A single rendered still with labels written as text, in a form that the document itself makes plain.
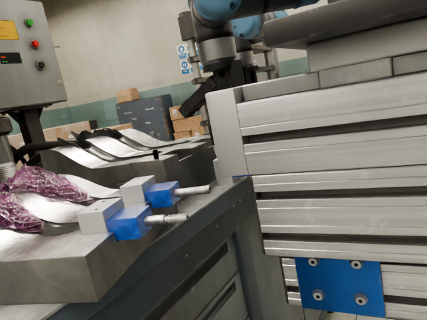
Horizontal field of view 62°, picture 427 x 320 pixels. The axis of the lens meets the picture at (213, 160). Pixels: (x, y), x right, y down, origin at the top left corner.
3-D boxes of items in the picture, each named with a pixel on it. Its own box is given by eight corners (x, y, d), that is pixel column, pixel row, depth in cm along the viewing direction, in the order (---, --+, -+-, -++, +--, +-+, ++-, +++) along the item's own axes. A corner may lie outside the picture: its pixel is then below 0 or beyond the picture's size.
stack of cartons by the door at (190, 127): (216, 138, 764) (209, 100, 749) (210, 141, 735) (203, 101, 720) (182, 142, 800) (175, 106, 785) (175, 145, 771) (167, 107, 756)
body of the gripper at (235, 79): (248, 121, 68) (236, 57, 65) (207, 127, 71) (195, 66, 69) (258, 116, 74) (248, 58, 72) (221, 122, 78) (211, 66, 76)
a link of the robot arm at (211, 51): (190, 44, 68) (207, 46, 75) (194, 68, 69) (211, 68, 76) (225, 35, 65) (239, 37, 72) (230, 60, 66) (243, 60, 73)
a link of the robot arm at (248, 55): (223, 56, 109) (244, 54, 113) (226, 72, 110) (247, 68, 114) (237, 52, 103) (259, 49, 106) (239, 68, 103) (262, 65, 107)
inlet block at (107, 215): (197, 229, 45) (189, 189, 44) (185, 247, 40) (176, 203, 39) (108, 237, 48) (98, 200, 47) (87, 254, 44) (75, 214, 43)
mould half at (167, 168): (236, 167, 88) (226, 113, 85) (173, 206, 66) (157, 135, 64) (101, 174, 115) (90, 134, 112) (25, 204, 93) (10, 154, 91)
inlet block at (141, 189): (217, 200, 55) (210, 167, 54) (209, 212, 50) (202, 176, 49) (142, 208, 59) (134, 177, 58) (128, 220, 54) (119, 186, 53)
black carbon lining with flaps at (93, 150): (197, 148, 85) (189, 108, 83) (154, 166, 72) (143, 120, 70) (100, 157, 104) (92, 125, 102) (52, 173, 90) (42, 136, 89)
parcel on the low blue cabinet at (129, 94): (140, 99, 804) (138, 86, 798) (132, 101, 774) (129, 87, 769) (126, 102, 821) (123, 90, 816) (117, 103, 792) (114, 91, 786)
